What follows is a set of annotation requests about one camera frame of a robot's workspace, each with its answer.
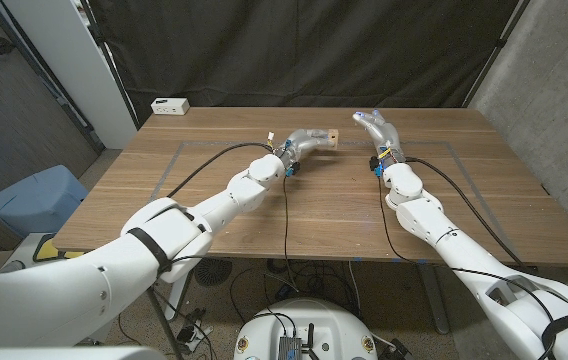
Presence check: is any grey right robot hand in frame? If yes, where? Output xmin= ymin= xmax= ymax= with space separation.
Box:
xmin=352 ymin=109 xmax=408 ymax=171

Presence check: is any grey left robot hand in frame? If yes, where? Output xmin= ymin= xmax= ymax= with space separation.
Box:
xmin=273 ymin=128 xmax=331 ymax=169

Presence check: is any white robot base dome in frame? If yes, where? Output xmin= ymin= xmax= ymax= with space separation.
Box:
xmin=233 ymin=298 xmax=379 ymax=360

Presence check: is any grey tape outline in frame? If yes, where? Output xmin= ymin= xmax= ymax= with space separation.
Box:
xmin=120 ymin=140 xmax=520 ymax=264

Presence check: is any black backdrop curtain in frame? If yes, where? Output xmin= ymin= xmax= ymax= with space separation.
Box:
xmin=86 ymin=0 xmax=520 ymax=124

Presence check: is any white power strip box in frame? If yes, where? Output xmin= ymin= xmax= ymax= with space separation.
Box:
xmin=150 ymin=97 xmax=191 ymax=116

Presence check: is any black backdrop stand pole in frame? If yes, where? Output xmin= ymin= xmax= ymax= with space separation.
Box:
xmin=77 ymin=0 xmax=141 ymax=131
xmin=461 ymin=0 xmax=533 ymax=109

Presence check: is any round black floor fan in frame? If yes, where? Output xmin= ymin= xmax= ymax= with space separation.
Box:
xmin=194 ymin=256 xmax=234 ymax=288

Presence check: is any grey table leg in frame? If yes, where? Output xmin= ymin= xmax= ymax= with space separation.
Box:
xmin=416 ymin=263 xmax=451 ymax=335

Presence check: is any grey electronics box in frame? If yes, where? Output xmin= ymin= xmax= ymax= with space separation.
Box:
xmin=277 ymin=335 xmax=304 ymax=360

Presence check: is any white table leg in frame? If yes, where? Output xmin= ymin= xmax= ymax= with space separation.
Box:
xmin=163 ymin=269 xmax=191 ymax=322

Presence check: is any black floor device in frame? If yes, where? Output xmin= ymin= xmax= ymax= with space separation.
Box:
xmin=388 ymin=338 xmax=413 ymax=360

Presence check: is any black and white floor gadget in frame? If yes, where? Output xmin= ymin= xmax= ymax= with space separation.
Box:
xmin=174 ymin=307 xmax=214 ymax=356

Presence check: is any white column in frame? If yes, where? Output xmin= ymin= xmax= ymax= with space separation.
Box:
xmin=1 ymin=0 xmax=138 ymax=150

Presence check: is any blue plastic bin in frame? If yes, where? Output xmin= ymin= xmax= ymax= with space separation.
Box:
xmin=0 ymin=164 xmax=89 ymax=240

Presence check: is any dark grey door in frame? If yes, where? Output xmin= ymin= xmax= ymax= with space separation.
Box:
xmin=0 ymin=0 xmax=105 ymax=211

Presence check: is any white robot torso edge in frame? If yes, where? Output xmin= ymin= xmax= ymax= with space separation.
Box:
xmin=0 ymin=346 xmax=168 ymax=360

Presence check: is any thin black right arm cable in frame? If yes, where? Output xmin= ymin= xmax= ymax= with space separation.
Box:
xmin=376 ymin=173 xmax=560 ymax=360

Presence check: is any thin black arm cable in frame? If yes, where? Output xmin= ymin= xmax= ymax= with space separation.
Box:
xmin=376 ymin=173 xmax=560 ymax=360
xmin=282 ymin=173 xmax=300 ymax=294

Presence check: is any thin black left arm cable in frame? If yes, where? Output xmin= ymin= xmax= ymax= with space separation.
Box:
xmin=282 ymin=173 xmax=300 ymax=294

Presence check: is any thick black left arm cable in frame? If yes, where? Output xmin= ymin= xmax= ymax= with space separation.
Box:
xmin=165 ymin=142 xmax=276 ymax=200

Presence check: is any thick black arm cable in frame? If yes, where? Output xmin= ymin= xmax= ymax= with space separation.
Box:
xmin=165 ymin=142 xmax=276 ymax=200
xmin=405 ymin=157 xmax=528 ymax=271

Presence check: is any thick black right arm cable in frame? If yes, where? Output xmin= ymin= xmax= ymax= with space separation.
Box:
xmin=405 ymin=157 xmax=528 ymax=271

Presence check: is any black floor cable bundle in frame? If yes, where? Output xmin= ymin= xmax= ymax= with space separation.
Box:
xmin=228 ymin=257 xmax=363 ymax=326

